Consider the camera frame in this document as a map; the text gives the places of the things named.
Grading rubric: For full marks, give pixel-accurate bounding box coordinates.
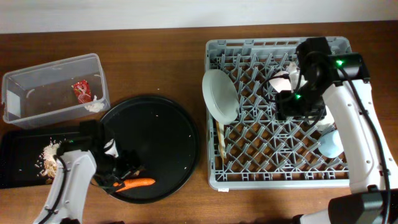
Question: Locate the orange carrot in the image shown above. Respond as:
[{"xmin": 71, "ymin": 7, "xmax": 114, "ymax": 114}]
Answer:
[{"xmin": 113, "ymin": 178, "xmax": 155, "ymax": 192}]

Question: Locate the cream paper cup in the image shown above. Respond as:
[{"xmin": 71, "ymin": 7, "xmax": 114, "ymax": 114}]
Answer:
[{"xmin": 315, "ymin": 106, "xmax": 335, "ymax": 133}]

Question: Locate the pile of rice and shells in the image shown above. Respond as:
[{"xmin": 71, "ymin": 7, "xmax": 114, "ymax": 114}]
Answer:
[{"xmin": 35, "ymin": 140, "xmax": 62, "ymax": 185}]

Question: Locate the red snack wrapper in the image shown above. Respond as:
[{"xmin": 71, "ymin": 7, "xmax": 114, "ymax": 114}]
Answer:
[{"xmin": 72, "ymin": 80, "xmax": 92, "ymax": 104}]

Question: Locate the grey plate with food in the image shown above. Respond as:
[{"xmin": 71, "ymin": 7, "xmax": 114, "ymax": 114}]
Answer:
[{"xmin": 202, "ymin": 69, "xmax": 239, "ymax": 125}]

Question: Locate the blue plastic cup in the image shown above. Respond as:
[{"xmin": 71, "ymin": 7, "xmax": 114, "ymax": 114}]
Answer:
[{"xmin": 318, "ymin": 130, "xmax": 343, "ymax": 159}]

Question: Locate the clear plastic bin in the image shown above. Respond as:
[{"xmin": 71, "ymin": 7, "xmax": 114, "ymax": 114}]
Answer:
[{"xmin": 1, "ymin": 54, "xmax": 110, "ymax": 129}]

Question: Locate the black rectangular tray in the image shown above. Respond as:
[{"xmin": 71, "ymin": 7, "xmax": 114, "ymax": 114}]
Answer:
[{"xmin": 1, "ymin": 126, "xmax": 93, "ymax": 189}]

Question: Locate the white tissue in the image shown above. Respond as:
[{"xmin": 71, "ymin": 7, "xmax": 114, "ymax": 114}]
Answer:
[{"xmin": 84, "ymin": 95, "xmax": 105, "ymax": 113}]

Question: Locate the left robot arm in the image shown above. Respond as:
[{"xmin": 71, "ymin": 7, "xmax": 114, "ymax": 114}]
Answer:
[{"xmin": 34, "ymin": 120, "xmax": 144, "ymax": 223}]

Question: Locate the grey dishwasher rack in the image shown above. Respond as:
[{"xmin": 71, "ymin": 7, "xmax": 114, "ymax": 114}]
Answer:
[{"xmin": 205, "ymin": 37, "xmax": 349, "ymax": 190}]

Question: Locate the wooden chopstick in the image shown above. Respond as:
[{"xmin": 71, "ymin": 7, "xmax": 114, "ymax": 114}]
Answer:
[{"xmin": 216, "ymin": 121, "xmax": 226, "ymax": 164}]

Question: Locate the white shallow bowl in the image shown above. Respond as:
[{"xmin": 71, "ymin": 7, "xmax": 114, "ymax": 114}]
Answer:
[{"xmin": 269, "ymin": 71, "xmax": 292, "ymax": 93}]

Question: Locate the white plastic fork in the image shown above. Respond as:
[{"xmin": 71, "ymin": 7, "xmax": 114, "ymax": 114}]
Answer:
[{"xmin": 217, "ymin": 123, "xmax": 226, "ymax": 159}]

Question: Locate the round black serving tray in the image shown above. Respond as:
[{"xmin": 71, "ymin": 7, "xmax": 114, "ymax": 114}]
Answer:
[{"xmin": 100, "ymin": 95, "xmax": 201, "ymax": 203}]

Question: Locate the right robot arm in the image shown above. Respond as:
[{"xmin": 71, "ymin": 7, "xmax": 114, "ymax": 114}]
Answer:
[{"xmin": 275, "ymin": 37, "xmax": 397, "ymax": 223}]

